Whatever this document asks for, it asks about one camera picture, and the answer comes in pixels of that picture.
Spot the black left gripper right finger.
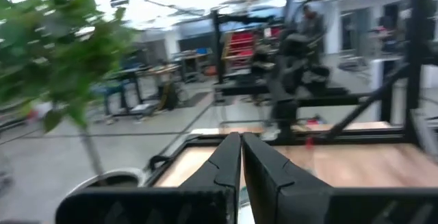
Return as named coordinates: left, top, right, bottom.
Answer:
left=242, top=133, right=438, bottom=224

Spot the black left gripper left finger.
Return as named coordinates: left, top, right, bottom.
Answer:
left=55, top=132, right=242, bottom=224

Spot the white round plant pot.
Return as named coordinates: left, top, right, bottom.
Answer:
left=66, top=168, right=149, bottom=197

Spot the background workbench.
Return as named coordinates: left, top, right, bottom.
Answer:
left=90, top=62, right=181, bottom=117

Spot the green leafy plant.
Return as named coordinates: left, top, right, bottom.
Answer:
left=0, top=0, right=138, bottom=186

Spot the red storage shelving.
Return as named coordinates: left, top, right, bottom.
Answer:
left=221, top=31, right=257, bottom=61

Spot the person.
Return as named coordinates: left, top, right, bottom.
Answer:
left=296, top=3, right=326, bottom=47

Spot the black aluminium table frame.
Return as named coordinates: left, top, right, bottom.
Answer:
left=146, top=0, right=438, bottom=188

